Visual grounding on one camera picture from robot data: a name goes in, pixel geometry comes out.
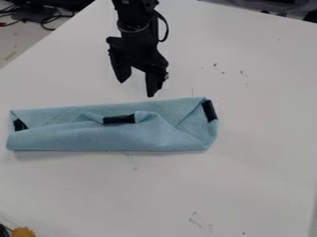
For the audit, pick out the light blue cloth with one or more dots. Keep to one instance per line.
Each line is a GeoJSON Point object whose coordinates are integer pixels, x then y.
{"type": "Point", "coordinates": [111, 129]}

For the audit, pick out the yellow toy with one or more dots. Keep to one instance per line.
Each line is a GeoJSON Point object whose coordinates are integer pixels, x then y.
{"type": "Point", "coordinates": [22, 232]}

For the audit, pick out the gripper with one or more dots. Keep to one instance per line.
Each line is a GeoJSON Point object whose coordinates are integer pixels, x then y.
{"type": "Point", "coordinates": [137, 49]}

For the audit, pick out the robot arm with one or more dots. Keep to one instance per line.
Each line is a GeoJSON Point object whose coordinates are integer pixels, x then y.
{"type": "Point", "coordinates": [136, 14]}

